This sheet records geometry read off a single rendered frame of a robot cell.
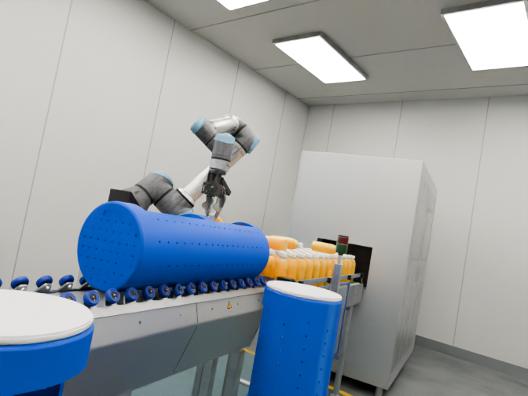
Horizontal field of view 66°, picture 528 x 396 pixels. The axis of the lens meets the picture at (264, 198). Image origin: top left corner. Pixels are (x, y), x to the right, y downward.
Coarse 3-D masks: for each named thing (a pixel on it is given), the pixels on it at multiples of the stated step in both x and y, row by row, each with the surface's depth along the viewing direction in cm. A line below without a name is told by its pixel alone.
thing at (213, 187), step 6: (210, 174) 183; (216, 174) 182; (222, 174) 187; (210, 180) 181; (216, 180) 182; (204, 186) 182; (210, 186) 180; (216, 186) 180; (222, 186) 184; (204, 192) 182; (210, 192) 180; (216, 192) 181; (222, 192) 185
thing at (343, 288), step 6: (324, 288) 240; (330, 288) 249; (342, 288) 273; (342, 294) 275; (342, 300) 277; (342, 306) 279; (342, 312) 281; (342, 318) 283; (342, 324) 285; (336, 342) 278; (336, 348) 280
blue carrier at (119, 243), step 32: (96, 224) 131; (128, 224) 125; (160, 224) 132; (192, 224) 149; (224, 224) 172; (96, 256) 129; (128, 256) 123; (160, 256) 129; (192, 256) 144; (224, 256) 162; (256, 256) 186; (96, 288) 127
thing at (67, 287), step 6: (0, 288) 108; (18, 288) 113; (24, 288) 114; (42, 288) 120; (48, 288) 121; (60, 288) 126; (66, 288) 128; (72, 288) 131; (78, 288) 132; (84, 288) 134; (90, 288) 137
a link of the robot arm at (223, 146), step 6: (216, 138) 184; (222, 138) 182; (228, 138) 183; (234, 138) 186; (216, 144) 183; (222, 144) 182; (228, 144) 183; (216, 150) 183; (222, 150) 182; (228, 150) 183; (216, 156) 182; (222, 156) 182; (228, 156) 183
